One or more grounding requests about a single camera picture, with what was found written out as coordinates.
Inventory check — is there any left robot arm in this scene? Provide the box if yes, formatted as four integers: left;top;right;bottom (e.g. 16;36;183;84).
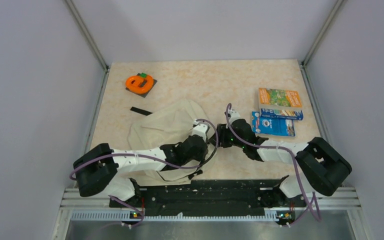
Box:
69;134;208;207

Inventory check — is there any cream canvas backpack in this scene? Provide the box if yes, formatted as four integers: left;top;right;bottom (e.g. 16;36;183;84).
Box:
127;99;209;187

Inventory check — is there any dark square mat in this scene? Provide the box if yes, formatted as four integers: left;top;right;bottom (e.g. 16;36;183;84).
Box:
126;72;158;99

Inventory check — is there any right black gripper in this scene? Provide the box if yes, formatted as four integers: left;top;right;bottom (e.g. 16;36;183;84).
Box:
208;123;246;149

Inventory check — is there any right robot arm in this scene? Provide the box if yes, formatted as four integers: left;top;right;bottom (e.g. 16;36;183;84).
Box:
211;118;353;206

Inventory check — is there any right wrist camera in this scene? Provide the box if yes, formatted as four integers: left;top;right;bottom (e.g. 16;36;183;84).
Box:
225;109;242;125

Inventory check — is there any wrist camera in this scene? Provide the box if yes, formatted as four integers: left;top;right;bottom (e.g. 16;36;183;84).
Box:
225;109;242;125
190;119;210;139

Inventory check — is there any orange green book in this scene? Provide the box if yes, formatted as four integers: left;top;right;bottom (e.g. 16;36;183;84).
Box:
258;87;303;110

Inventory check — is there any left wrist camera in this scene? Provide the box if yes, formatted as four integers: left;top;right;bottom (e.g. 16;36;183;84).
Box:
190;119;210;139

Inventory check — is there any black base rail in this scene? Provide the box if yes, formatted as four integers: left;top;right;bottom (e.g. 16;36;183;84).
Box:
126;179;306;217

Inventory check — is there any blue illustrated cover book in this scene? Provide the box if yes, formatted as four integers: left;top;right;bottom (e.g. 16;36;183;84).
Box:
260;108;304;121

